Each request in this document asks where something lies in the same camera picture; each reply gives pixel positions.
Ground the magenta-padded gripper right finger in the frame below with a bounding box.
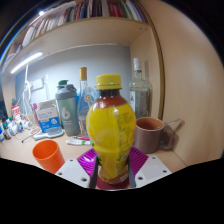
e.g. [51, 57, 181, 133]
[127, 145, 173, 188]

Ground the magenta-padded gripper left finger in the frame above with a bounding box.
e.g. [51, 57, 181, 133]
[54, 148, 101, 189]

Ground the yellow drink bottle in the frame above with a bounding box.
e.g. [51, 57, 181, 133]
[85, 73, 137, 185]

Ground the white marker pen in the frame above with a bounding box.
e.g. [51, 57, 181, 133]
[65, 139, 92, 147]

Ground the brown ceramic mug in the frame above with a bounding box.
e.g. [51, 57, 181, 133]
[133, 116, 176, 155]

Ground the orange plastic cup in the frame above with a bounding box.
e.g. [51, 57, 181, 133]
[32, 139, 66, 175]

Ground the metal spoon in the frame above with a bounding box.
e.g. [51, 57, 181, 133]
[154, 118, 183, 130]

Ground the grey shaker bottle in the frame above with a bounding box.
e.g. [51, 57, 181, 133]
[55, 79, 81, 137]

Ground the blue and white box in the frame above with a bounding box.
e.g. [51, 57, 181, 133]
[35, 99, 63, 134]

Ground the gold-capped clear bottle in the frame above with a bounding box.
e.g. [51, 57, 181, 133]
[76, 66, 98, 136]

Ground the clear glass bottle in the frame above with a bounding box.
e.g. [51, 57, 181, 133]
[129, 57, 152, 120]

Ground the red and white container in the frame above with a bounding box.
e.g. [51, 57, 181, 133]
[11, 103, 22, 118]

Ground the white power strip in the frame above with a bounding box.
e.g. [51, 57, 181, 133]
[29, 78, 46, 92]

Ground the wooden shelf unit with books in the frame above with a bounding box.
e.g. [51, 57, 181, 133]
[0, 0, 151, 68]

